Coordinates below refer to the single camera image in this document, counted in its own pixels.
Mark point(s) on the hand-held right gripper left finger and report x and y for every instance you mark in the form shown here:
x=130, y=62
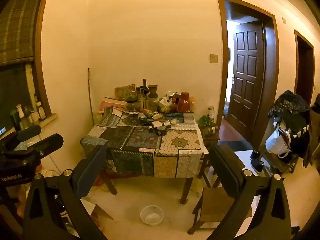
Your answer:
x=92, y=170

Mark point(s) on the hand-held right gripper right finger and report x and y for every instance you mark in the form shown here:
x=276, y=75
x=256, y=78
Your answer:
x=220, y=167

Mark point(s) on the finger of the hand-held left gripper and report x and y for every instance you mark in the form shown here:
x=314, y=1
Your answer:
x=42, y=143
x=28, y=132

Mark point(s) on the small clear bowl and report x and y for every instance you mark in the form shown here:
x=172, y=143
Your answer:
x=175, y=122

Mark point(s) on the black mug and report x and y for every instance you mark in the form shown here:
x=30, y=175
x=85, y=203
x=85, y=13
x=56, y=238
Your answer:
x=161, y=131

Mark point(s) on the green wrapper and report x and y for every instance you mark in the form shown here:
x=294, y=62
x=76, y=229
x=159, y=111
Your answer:
x=145, y=118

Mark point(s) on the white plastic waste bin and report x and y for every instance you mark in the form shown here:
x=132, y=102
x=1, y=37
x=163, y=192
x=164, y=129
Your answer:
x=151, y=216

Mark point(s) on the brown cardboard box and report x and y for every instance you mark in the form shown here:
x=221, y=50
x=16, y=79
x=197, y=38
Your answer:
x=156, y=125

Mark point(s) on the beige paper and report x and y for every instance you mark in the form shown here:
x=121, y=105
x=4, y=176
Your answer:
x=159, y=117

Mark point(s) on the red plastic bag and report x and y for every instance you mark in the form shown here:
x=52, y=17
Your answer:
x=101, y=180

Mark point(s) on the white capped bottle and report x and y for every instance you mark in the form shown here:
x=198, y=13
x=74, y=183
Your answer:
x=22, y=117

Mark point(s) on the dark green bottle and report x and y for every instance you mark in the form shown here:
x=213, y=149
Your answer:
x=15, y=121

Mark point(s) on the small labelled bottle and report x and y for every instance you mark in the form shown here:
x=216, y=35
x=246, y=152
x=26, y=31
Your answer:
x=41, y=111

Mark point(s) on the dark doormat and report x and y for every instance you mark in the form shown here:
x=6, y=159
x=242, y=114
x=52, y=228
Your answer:
x=236, y=145

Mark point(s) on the white flat board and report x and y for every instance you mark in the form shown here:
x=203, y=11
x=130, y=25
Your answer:
x=250, y=158

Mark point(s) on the dark shoe white sole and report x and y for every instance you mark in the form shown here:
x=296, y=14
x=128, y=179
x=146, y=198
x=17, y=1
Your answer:
x=258, y=166
x=255, y=155

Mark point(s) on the wooden stool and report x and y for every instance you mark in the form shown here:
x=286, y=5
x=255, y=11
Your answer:
x=215, y=205

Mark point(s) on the white cardboard sheet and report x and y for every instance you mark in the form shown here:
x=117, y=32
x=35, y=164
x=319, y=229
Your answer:
x=96, y=208

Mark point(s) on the gold lidded jar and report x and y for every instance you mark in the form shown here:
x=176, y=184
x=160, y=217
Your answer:
x=212, y=129

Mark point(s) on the wooden framed window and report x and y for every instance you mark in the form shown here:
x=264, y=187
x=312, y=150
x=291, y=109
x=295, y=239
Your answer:
x=12, y=90

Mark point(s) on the green leafy plant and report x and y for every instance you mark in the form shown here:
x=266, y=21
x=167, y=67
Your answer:
x=203, y=120

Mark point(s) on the patchwork tablecloth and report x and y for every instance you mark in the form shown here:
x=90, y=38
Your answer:
x=140, y=142

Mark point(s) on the white lidded glass jar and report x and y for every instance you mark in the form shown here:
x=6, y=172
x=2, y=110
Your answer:
x=211, y=112

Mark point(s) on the white hanging bag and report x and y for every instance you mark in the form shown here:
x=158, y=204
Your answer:
x=275, y=141

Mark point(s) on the thin wooden stick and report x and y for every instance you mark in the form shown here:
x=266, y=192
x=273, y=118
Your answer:
x=90, y=97

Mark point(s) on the wooden clothes rack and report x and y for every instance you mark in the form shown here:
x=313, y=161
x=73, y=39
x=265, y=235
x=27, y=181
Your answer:
x=287, y=163

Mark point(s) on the pink printed carton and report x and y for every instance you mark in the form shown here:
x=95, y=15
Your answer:
x=112, y=105

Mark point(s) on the red thermos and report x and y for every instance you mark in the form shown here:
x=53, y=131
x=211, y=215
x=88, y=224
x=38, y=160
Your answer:
x=184, y=102

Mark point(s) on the black lidded glass jar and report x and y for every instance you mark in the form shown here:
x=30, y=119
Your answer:
x=132, y=103

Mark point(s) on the clear labelled liquor bottle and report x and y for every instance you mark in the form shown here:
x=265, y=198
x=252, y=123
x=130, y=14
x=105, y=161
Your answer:
x=142, y=101

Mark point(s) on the white labelled jar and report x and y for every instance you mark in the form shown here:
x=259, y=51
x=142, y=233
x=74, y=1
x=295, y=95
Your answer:
x=163, y=103

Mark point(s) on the floral patterned box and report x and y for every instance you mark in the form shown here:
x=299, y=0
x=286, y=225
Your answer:
x=125, y=91

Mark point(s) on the green capped bottle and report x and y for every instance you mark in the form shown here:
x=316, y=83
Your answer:
x=133, y=94

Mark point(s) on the large glass jar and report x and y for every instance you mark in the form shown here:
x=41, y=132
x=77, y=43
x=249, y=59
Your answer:
x=152, y=103

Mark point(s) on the dark clothes pile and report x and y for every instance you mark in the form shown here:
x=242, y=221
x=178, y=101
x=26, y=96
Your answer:
x=290, y=110

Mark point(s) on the brown lidded jar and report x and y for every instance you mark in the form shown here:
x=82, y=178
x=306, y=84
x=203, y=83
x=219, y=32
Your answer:
x=138, y=91

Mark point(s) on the brown panelled door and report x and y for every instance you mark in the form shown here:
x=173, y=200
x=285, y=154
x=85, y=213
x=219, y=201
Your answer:
x=246, y=77

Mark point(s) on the dark wine bottle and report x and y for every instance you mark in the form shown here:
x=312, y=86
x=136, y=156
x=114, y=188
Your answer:
x=144, y=86

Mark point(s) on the brown ceramic cup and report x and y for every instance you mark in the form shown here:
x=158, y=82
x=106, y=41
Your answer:
x=152, y=91

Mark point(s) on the woven window blind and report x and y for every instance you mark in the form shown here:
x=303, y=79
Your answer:
x=17, y=25

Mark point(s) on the beige light switch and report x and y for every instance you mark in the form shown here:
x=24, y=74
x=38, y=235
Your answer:
x=213, y=58

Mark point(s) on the dark wooden door frame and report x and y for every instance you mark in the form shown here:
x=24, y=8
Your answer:
x=312, y=62

